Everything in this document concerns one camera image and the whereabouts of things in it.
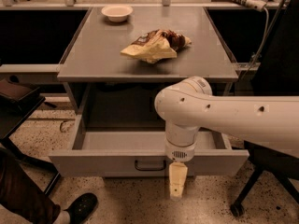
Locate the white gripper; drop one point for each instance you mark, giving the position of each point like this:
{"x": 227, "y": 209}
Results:
{"x": 180, "y": 152}

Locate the grey top drawer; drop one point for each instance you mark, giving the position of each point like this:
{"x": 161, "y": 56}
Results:
{"x": 117, "y": 133}

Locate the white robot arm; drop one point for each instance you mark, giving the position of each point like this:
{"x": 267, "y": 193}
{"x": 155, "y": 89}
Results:
{"x": 188, "y": 106}

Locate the grey drawer cabinet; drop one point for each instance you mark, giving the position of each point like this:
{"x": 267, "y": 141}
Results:
{"x": 96, "y": 55}

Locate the black shoe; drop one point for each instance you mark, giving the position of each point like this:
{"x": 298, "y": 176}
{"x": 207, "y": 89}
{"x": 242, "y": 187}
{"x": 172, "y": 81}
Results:
{"x": 81, "y": 208}

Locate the yellow brown chip bag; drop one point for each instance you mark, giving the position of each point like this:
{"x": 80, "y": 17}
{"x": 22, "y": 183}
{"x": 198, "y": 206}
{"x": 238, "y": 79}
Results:
{"x": 156, "y": 45}

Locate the black office chair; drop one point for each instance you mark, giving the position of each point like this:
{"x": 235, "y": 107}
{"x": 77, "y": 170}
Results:
{"x": 278, "y": 75}

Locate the brown trouser leg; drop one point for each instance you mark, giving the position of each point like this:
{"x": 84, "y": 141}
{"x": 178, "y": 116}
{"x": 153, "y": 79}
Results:
{"x": 19, "y": 194}

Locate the white bowl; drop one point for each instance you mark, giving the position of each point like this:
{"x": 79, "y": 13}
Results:
{"x": 117, "y": 13}

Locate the black side table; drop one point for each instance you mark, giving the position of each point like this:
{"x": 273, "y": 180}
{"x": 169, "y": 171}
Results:
{"x": 9, "y": 124}

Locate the dark tray on table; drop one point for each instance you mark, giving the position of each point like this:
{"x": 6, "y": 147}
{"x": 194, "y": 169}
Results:
{"x": 17, "y": 96}

